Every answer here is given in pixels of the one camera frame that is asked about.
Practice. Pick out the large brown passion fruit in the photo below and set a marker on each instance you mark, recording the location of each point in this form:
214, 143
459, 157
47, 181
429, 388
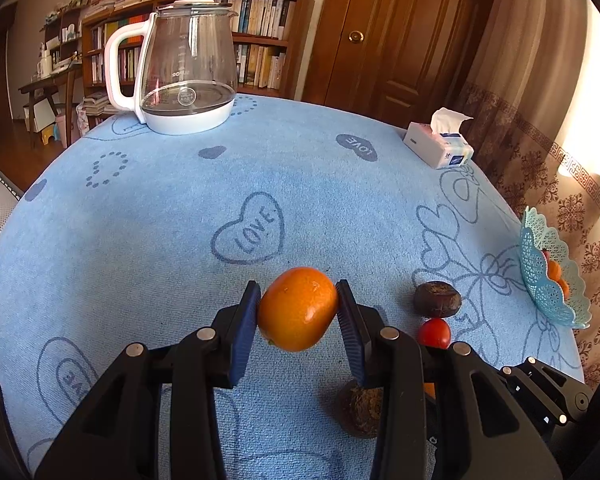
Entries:
357, 410

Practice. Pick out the white tissue pack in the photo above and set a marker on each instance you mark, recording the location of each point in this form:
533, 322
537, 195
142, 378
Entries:
442, 142

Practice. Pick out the brown wooden door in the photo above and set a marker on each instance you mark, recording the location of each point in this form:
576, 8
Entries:
380, 35

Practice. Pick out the pink bin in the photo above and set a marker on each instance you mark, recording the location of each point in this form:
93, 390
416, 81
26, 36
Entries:
61, 127

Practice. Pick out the small dark passion fruit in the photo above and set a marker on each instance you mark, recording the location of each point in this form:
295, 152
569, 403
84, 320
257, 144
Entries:
437, 300

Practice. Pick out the dark wooden side desk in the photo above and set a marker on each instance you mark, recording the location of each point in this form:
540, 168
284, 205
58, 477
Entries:
45, 85

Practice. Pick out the pile of magazines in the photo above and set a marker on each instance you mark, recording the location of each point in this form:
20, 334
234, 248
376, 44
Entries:
96, 102

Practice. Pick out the small wooden shelf unit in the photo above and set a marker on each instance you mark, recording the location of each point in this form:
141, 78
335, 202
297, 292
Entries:
70, 25

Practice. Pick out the smooth oval orange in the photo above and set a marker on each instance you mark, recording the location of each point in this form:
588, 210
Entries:
297, 315

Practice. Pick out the blue lace plastic basket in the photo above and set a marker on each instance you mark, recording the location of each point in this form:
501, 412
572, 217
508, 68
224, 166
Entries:
535, 270

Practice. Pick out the brown patterned curtain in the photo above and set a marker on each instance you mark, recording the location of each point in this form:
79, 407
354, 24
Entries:
530, 160

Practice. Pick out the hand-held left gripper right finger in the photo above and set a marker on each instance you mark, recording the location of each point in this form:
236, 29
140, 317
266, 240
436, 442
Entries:
350, 330

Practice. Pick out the small cherry tomato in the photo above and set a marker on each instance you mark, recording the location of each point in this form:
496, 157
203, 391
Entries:
434, 333

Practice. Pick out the blue printed towel cloth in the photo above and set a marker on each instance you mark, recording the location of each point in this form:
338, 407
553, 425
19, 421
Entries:
180, 200

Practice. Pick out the wooden bookshelf with books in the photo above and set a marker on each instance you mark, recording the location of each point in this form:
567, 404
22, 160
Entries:
260, 35

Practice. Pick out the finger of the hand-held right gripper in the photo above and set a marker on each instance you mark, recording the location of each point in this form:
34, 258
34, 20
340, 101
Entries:
565, 385
530, 395

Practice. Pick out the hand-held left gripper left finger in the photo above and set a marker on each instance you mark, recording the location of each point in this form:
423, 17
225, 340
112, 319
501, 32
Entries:
245, 330

